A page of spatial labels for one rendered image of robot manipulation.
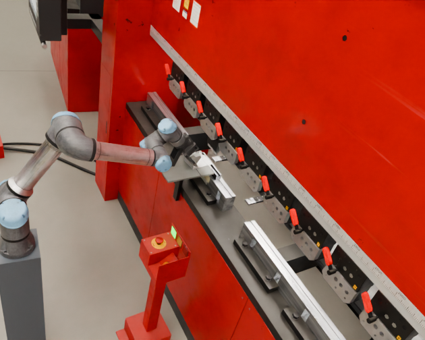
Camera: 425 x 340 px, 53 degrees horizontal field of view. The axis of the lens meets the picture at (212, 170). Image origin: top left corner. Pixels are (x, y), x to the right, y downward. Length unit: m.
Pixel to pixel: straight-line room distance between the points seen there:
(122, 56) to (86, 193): 1.22
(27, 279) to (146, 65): 1.46
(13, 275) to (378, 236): 1.52
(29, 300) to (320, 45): 1.71
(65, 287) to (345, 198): 1.94
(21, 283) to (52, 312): 0.67
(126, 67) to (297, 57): 1.44
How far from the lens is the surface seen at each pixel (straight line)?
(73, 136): 1.76
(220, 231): 2.11
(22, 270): 2.11
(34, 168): 1.95
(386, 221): 1.42
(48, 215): 3.32
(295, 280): 1.91
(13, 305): 2.30
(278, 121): 1.70
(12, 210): 1.95
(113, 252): 3.08
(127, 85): 2.86
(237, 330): 2.13
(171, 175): 2.15
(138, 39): 2.74
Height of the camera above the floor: 2.36
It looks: 37 degrees down
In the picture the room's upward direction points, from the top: 15 degrees clockwise
